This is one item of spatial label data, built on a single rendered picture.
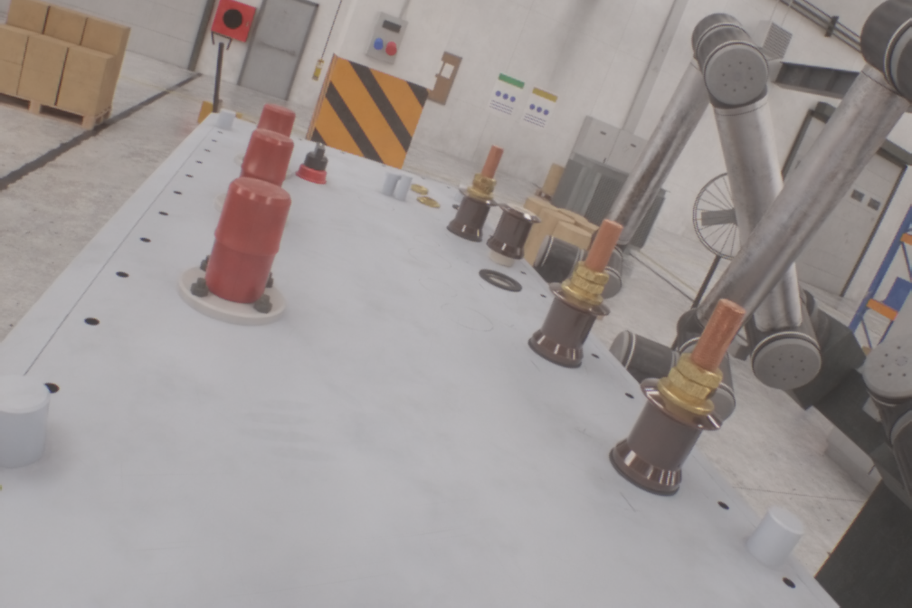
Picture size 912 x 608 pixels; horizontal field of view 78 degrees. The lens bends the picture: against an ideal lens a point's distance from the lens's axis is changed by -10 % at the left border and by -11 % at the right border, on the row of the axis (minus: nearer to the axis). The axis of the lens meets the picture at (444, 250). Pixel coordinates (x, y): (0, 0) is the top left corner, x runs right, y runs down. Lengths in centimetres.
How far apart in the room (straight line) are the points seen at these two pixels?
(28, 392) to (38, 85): 676
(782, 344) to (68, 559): 177
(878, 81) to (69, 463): 121
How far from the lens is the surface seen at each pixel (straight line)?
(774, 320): 193
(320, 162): 138
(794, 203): 128
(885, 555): 285
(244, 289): 70
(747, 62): 156
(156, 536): 43
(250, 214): 66
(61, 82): 709
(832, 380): 240
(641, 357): 127
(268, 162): 99
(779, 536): 69
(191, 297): 69
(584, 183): 1036
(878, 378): 167
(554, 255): 188
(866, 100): 123
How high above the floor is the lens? 167
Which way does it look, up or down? 15 degrees down
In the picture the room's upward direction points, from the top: 21 degrees clockwise
